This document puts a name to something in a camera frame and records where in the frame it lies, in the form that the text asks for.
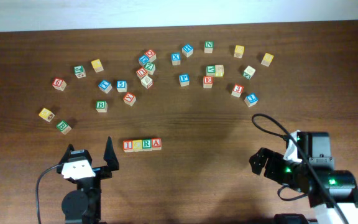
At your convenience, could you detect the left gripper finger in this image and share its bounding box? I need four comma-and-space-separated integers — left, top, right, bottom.
58, 144, 74, 165
103, 136, 119, 171

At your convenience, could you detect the red I block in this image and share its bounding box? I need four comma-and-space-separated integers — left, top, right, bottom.
122, 140, 134, 152

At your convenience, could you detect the yellow C block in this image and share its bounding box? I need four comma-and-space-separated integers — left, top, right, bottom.
132, 139, 143, 152

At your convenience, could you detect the green R block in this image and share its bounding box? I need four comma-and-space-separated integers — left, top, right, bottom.
142, 139, 152, 151

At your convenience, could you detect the red A block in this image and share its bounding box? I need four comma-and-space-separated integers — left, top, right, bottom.
151, 138, 162, 151

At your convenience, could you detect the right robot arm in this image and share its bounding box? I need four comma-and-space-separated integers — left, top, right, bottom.
249, 131, 358, 223

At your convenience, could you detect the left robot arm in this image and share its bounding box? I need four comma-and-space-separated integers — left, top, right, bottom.
57, 137, 119, 224

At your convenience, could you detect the green B block lower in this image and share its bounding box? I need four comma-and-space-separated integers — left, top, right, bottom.
56, 120, 71, 134

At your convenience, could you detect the green b block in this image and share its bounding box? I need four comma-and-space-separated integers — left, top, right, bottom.
56, 120, 71, 134
95, 101, 108, 113

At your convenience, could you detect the yellow block far left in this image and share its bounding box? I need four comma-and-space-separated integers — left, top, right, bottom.
39, 108, 55, 122

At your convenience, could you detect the green B block upper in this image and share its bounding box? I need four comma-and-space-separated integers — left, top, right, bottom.
95, 101, 108, 113

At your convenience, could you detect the red Y block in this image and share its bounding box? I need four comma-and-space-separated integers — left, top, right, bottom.
123, 92, 136, 106

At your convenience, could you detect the blue T block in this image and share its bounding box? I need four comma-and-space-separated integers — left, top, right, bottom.
98, 80, 112, 93

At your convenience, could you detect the blue 5 block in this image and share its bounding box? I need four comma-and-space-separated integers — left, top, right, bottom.
116, 80, 127, 93

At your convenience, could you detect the red 6 block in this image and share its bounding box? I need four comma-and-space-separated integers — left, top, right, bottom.
52, 78, 67, 91

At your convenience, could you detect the blue L block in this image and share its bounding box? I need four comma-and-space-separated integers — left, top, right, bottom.
244, 93, 259, 107

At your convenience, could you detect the plain wood red-edged block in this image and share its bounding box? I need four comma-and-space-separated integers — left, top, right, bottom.
141, 75, 154, 89

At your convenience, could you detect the green J block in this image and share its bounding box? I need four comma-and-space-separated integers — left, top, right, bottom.
73, 65, 86, 78

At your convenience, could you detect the red U block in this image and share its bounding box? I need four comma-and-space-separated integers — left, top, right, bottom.
136, 67, 148, 80

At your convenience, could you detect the yellow block upper left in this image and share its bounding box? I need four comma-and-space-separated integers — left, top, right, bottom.
91, 59, 104, 73

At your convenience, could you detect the red 3 block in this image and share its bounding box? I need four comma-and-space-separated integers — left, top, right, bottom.
231, 84, 244, 98

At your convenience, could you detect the green Z block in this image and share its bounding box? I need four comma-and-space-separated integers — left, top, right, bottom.
144, 62, 156, 75

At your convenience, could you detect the plain wood O block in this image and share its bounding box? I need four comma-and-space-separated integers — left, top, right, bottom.
243, 65, 256, 80

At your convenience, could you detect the yellow block upper right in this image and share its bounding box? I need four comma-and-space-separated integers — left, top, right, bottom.
261, 53, 274, 67

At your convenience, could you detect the blue D block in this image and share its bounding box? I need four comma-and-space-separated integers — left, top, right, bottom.
139, 54, 150, 66

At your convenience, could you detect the blue P block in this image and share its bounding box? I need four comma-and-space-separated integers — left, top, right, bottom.
179, 73, 190, 86

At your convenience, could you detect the red Q block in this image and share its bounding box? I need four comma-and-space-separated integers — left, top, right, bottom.
145, 49, 157, 63

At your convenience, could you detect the blue X block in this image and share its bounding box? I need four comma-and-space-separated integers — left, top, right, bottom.
171, 53, 181, 65

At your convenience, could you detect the yellow 8 block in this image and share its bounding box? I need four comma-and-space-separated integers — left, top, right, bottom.
215, 65, 224, 77

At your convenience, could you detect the yellow block upper middle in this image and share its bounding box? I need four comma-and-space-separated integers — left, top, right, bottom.
234, 45, 245, 58

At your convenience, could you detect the red E block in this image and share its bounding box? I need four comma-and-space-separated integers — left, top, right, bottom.
203, 76, 213, 88

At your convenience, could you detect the green V block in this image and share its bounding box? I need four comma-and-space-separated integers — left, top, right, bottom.
206, 65, 216, 77

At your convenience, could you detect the blue H block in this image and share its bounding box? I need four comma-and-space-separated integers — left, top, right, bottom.
182, 44, 194, 57

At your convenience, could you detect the green N block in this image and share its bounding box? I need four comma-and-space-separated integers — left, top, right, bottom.
204, 41, 214, 54

